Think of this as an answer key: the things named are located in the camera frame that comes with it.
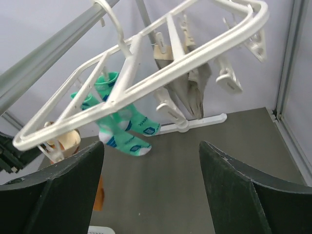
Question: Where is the orange brown sock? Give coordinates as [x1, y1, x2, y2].
[45, 121, 106, 212]

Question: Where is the mint green patterned sock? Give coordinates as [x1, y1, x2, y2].
[94, 72, 161, 136]

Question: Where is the white clip sock hanger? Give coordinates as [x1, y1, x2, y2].
[13, 0, 269, 162]

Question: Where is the grey drying rack stand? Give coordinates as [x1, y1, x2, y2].
[0, 0, 228, 133]

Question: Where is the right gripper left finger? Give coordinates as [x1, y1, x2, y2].
[0, 141, 104, 234]

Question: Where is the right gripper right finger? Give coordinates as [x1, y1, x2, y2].
[199, 141, 312, 234]

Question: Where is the white plastic laundry basket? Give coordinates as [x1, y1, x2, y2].
[88, 226, 115, 234]

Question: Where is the grey beige sock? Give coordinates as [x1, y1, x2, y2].
[166, 63, 212, 119]

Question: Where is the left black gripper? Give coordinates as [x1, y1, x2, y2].
[0, 132, 42, 174]

